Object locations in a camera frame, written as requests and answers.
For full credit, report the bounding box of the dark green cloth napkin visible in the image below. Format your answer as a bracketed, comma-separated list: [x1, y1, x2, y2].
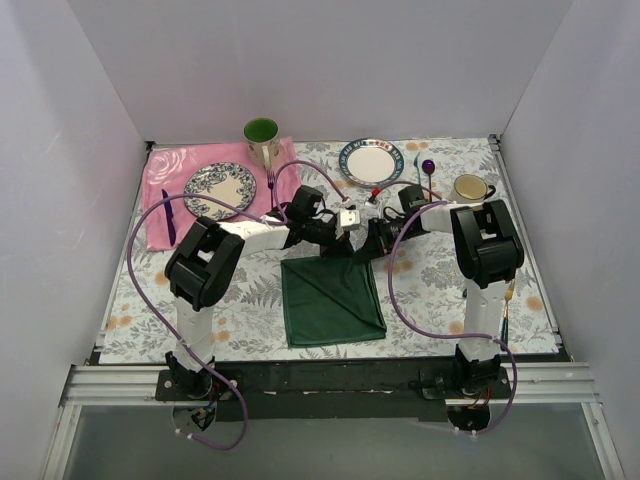
[280, 257, 387, 348]

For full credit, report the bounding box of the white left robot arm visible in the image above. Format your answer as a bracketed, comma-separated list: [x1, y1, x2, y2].
[165, 185, 353, 400]

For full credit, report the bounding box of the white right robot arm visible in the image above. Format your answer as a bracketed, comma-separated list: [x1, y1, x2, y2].
[354, 181, 524, 398]

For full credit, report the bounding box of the purple metallic fork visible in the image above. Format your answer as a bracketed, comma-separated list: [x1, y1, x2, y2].
[267, 170, 276, 210]

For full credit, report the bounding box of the white plate blue lettered rim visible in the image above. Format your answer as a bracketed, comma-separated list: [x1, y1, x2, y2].
[338, 138, 404, 188]

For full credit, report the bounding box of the blue metallic teaspoon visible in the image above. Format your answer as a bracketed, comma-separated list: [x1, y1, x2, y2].
[413, 153, 422, 185]

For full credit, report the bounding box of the purple metallic spoon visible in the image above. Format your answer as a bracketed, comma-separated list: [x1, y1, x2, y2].
[421, 159, 435, 189]

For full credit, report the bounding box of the blue floral patterned plate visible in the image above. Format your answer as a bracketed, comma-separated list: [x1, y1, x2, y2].
[184, 162, 257, 220]

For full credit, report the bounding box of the green interior ceramic mug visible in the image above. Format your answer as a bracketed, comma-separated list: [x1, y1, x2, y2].
[243, 118, 284, 171]

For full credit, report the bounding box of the pink cloth placemat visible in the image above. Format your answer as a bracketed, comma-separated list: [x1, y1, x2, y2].
[142, 142, 271, 252]

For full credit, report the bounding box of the purple blue knife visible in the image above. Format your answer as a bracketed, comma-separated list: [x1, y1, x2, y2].
[161, 189, 176, 247]

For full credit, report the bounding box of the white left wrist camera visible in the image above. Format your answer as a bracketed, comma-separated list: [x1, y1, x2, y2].
[336, 197, 361, 238]

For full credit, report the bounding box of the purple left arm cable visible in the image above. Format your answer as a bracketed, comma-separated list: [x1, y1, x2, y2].
[127, 160, 351, 451]

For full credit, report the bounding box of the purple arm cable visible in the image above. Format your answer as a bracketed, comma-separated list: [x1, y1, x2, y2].
[372, 187, 519, 440]
[127, 160, 351, 451]

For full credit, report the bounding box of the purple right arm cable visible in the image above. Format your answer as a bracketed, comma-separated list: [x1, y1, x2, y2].
[372, 187, 519, 440]

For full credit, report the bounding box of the cream enamel mug black handle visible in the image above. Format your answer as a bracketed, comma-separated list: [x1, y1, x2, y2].
[447, 174, 496, 204]

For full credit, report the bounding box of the gold fork teal handle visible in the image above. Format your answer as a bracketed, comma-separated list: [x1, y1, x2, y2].
[500, 280, 515, 352]

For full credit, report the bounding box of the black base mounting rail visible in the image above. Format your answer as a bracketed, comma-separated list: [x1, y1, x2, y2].
[155, 357, 518, 430]

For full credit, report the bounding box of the silver aluminium frame rail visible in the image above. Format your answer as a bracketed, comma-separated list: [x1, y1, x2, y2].
[59, 363, 171, 409]

